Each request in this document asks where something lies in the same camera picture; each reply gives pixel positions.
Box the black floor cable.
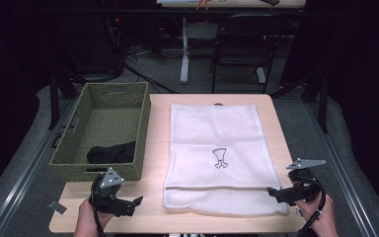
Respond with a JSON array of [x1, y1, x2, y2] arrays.
[[122, 61, 180, 95]]

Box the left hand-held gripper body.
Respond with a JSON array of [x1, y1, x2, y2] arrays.
[[89, 167, 135, 217]]

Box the short white desk foot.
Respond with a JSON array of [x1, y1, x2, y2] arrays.
[[255, 66, 267, 85]]

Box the right hand-held gripper black cable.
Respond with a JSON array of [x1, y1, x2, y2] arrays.
[[296, 176, 327, 237]]

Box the person's right hand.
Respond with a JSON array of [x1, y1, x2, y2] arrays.
[[294, 194, 340, 237]]

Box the aluminium floor rail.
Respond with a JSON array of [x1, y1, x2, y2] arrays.
[[0, 98, 77, 237], [304, 98, 379, 237]]

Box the person's left hand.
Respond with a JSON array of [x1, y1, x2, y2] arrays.
[[74, 197, 114, 237]]

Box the background desk top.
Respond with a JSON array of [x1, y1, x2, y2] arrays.
[[155, 0, 307, 10]]

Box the white desk leg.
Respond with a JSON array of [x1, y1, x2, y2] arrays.
[[180, 16, 191, 85]]

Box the hand-held gripper black cable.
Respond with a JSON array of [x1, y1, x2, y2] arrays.
[[296, 176, 327, 237], [93, 206, 107, 237]]

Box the black folding chair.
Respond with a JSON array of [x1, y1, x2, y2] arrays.
[[209, 13, 289, 95]]

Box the black cloth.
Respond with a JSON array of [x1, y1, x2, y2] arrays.
[[86, 140, 137, 165]]

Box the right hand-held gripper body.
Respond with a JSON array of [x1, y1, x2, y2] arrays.
[[285, 158, 327, 202]]

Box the white mesh laundry bag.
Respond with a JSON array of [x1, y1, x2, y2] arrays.
[[163, 103, 290, 218]]

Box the black stand leg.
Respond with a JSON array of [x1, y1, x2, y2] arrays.
[[47, 70, 80, 130], [269, 69, 331, 134]]

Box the left hand-held gripper black cable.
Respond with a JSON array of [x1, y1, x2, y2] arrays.
[[93, 206, 107, 237]]

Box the green woven basket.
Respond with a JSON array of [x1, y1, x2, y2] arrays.
[[48, 82, 152, 183]]

